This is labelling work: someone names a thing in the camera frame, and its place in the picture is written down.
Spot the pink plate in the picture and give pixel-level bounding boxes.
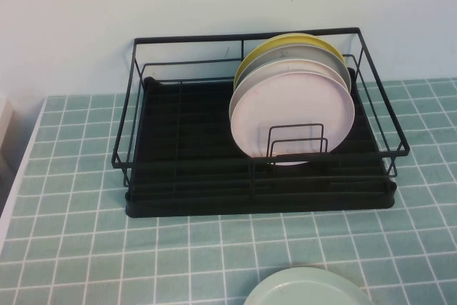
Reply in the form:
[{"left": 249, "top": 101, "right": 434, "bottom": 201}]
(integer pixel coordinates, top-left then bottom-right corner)
[{"left": 230, "top": 71, "right": 356, "bottom": 167}]

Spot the white plate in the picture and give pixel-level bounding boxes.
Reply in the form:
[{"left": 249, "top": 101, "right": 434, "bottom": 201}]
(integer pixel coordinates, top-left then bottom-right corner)
[{"left": 228, "top": 57, "right": 353, "bottom": 120}]

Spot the yellow plate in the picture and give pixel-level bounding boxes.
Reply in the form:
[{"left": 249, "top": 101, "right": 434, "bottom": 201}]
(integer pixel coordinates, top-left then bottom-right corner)
[{"left": 233, "top": 32, "right": 347, "bottom": 91}]

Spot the grey plate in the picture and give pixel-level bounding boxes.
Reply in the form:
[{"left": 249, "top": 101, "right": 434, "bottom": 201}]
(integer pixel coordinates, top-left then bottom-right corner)
[{"left": 235, "top": 43, "right": 353, "bottom": 96}]

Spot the light green plate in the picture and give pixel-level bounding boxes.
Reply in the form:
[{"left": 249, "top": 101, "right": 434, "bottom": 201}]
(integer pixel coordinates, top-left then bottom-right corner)
[{"left": 243, "top": 267, "right": 376, "bottom": 305}]

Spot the black plastic drip tray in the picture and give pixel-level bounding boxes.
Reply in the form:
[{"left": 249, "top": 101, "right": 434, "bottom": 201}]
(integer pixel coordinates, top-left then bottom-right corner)
[{"left": 124, "top": 67, "right": 398, "bottom": 219}]

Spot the green checked tablecloth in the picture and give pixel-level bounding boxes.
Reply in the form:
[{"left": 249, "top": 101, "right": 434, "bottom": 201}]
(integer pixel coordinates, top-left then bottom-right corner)
[{"left": 0, "top": 77, "right": 457, "bottom": 305}]

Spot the black wire dish rack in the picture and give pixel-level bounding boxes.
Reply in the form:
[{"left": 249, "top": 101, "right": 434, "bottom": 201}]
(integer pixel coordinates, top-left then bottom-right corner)
[{"left": 111, "top": 26, "right": 410, "bottom": 191}]

